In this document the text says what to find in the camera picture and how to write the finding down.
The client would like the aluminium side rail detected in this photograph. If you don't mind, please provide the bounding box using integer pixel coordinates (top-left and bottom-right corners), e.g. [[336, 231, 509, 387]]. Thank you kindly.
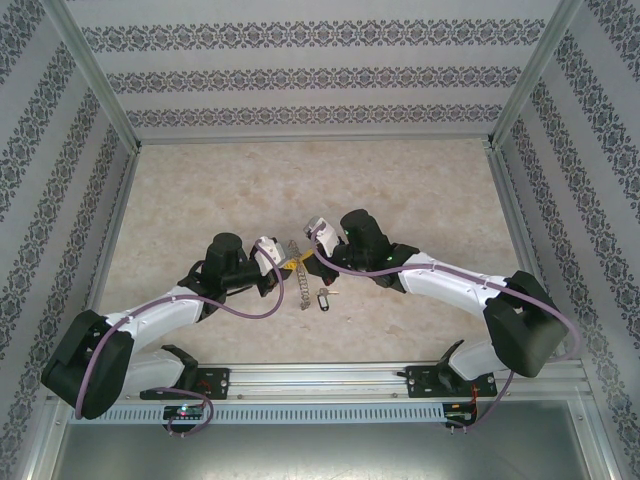
[[487, 147, 566, 351], [67, 147, 146, 366]]

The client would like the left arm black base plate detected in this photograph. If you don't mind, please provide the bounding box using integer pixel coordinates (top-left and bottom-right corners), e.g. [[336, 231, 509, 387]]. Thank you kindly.
[[139, 367, 232, 401]]

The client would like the aluminium front frame bar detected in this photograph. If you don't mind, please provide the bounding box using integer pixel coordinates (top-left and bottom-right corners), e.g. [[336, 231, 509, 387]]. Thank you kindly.
[[569, 399, 624, 480], [19, 417, 69, 480]]

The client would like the grey metal sheet panel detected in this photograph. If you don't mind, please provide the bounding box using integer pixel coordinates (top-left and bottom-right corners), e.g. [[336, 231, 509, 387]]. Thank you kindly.
[[49, 423, 609, 480]]

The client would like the circuit board with green light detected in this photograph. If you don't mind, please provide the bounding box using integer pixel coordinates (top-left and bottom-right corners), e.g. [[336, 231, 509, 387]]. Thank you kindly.
[[163, 405, 204, 420]]

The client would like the grey slotted cable duct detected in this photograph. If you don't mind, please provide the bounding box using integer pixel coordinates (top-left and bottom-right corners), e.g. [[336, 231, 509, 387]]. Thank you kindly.
[[67, 402, 446, 426]]

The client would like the aluminium back wall bar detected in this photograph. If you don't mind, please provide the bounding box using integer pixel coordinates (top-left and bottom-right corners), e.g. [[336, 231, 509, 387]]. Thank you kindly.
[[137, 132, 494, 147]]

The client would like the key with black tag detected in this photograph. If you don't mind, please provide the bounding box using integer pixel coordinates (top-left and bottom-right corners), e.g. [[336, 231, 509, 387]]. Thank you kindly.
[[316, 286, 339, 314]]

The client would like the aluminium frame post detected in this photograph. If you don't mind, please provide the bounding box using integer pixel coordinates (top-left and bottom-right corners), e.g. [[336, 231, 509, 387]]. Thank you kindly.
[[489, 0, 586, 150], [42, 0, 144, 151]]

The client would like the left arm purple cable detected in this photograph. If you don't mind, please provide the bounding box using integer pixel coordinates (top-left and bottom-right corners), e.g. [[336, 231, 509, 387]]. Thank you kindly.
[[73, 238, 289, 439]]

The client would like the aluminium mounting rail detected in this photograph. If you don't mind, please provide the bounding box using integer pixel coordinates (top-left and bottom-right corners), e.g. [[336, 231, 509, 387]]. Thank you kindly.
[[47, 363, 586, 402]]

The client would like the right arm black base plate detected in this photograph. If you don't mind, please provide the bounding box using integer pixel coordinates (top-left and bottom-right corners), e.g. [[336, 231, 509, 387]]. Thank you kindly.
[[407, 364, 499, 400]]

